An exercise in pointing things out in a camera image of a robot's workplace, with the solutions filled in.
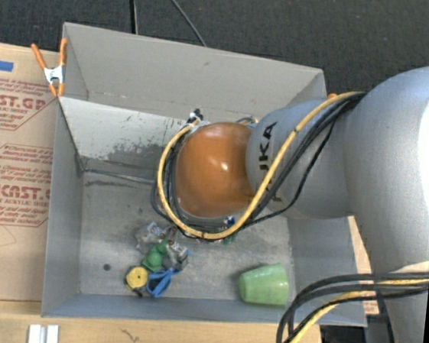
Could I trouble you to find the green toy figure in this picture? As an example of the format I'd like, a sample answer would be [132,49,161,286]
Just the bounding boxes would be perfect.
[140,237,170,274]

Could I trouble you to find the green plastic cup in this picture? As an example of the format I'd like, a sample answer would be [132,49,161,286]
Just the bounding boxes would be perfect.
[235,258,293,308]

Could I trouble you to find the black cylinder on white bracket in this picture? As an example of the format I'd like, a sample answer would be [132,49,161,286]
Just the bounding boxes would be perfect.
[186,106,206,128]

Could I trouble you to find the yellow round toy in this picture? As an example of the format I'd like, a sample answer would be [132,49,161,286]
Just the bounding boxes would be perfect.
[122,264,151,299]

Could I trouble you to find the blue looped strap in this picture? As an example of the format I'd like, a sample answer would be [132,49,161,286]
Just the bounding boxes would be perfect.
[144,264,184,302]

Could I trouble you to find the grey metal bin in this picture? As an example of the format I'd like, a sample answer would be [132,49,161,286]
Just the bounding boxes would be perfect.
[30,21,399,343]

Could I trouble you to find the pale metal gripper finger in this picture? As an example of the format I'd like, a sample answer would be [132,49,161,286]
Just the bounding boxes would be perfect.
[133,219,168,254]
[162,239,193,273]

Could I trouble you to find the brown cardboard board red print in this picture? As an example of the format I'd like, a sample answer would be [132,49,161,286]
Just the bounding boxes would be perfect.
[0,41,72,312]

